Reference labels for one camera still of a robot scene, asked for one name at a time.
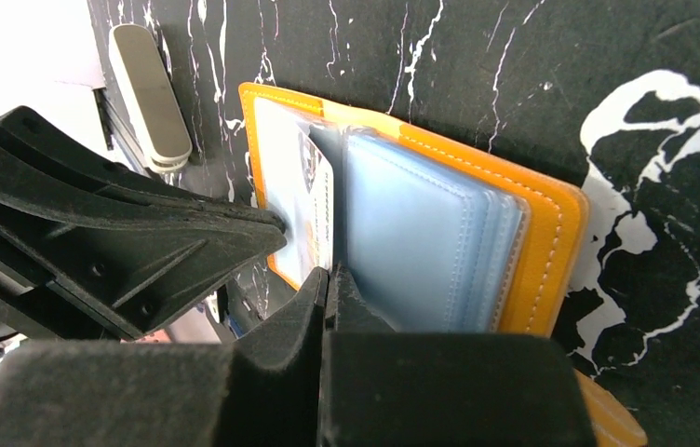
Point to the white plastic clip block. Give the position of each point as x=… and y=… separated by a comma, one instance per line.
x=145, y=88

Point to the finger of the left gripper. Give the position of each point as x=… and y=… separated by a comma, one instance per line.
x=120, y=256
x=27, y=135

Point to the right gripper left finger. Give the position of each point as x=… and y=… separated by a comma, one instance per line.
x=260, y=390

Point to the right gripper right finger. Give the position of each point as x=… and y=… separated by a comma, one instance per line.
x=387, y=388

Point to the silver VIP credit card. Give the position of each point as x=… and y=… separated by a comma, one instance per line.
x=295, y=181

